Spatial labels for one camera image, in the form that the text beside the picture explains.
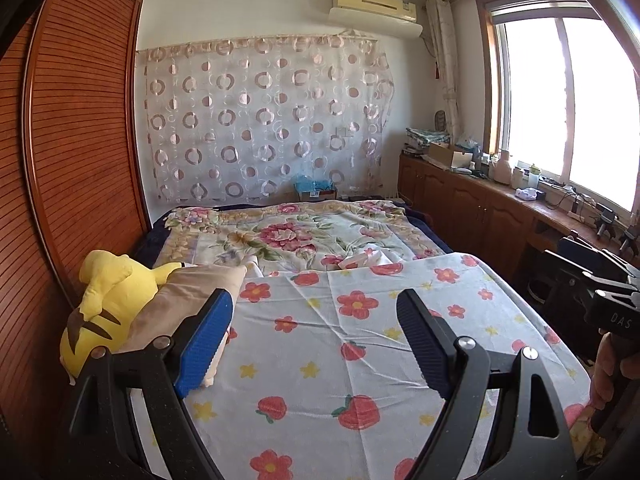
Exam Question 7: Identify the cardboard box on cabinet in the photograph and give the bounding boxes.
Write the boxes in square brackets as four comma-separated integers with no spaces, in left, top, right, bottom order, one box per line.
[426,143,473,168]

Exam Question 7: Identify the beige t-shirt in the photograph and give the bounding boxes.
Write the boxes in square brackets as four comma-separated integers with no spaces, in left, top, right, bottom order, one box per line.
[119,253,260,390]

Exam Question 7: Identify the circle pattern sheer curtain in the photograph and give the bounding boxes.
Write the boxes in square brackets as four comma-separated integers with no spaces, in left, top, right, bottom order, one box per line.
[137,34,395,205]

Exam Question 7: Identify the white strawberry flower bedsheet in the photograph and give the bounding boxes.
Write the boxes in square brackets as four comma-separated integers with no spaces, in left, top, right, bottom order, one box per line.
[186,252,590,479]

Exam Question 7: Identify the stack of folded papers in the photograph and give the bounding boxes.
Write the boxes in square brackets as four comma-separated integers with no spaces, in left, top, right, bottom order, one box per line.
[406,128,450,152]

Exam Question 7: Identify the brown slatted wardrobe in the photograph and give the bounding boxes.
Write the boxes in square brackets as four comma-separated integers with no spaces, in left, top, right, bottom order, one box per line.
[1,0,150,468]

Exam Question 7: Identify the window with brown frame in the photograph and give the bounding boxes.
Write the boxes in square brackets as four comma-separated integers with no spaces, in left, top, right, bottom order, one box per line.
[476,0,639,222]

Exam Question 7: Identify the white plastic bottle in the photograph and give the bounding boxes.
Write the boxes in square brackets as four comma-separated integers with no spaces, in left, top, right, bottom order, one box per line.
[492,150,512,186]

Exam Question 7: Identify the brown wooden cabinet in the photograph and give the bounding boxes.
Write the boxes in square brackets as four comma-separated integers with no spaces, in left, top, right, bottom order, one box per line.
[397,154,597,286]

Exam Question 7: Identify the person's right hand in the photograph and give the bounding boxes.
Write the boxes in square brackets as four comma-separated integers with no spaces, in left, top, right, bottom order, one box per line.
[590,332,640,410]

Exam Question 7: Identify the cream wall air conditioner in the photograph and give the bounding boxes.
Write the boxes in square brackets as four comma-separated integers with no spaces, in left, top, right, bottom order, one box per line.
[329,0,423,39]

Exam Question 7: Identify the blue tissue box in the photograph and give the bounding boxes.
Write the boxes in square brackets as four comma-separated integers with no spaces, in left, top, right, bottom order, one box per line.
[293,176,337,203]

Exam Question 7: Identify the floral peony quilt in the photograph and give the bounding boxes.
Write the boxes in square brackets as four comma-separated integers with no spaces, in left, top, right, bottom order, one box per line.
[148,200,449,274]

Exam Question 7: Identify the yellow plush toy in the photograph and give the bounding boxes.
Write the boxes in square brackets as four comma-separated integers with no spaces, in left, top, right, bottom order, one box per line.
[60,249,183,382]

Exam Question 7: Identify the cream side curtain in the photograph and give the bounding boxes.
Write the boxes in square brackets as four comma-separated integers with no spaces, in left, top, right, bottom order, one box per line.
[425,0,462,144]

